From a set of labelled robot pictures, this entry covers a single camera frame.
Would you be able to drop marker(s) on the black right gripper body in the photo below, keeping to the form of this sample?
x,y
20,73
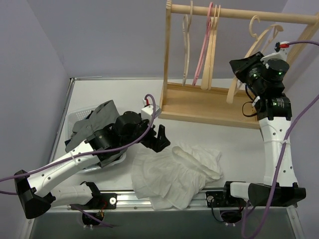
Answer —
x,y
242,67

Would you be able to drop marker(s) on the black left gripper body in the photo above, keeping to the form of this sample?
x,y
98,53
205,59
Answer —
x,y
153,141

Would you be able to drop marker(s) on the wooden hanger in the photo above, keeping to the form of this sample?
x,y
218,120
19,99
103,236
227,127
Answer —
x,y
211,45
259,39
204,83

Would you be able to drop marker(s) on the white shirt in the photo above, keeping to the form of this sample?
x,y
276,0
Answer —
x,y
177,173

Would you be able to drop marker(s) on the grey garment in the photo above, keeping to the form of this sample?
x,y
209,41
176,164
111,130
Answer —
x,y
103,115

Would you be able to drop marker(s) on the pink plastic hanger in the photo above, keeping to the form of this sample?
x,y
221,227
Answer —
x,y
204,45

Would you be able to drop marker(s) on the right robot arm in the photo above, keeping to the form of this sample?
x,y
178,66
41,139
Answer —
x,y
263,76

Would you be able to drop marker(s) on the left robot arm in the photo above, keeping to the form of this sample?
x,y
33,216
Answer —
x,y
40,190

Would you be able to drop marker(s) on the wooden clothes rack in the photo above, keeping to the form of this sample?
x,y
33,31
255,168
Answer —
x,y
191,103

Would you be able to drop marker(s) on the white plastic basket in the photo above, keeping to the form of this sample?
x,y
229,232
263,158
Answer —
x,y
72,118

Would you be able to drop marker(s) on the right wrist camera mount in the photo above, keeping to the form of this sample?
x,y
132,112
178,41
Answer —
x,y
147,111

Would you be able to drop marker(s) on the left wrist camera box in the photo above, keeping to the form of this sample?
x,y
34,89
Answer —
x,y
280,52

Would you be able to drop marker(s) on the aluminium mounting rail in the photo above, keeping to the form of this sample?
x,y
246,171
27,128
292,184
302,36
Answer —
x,y
114,200

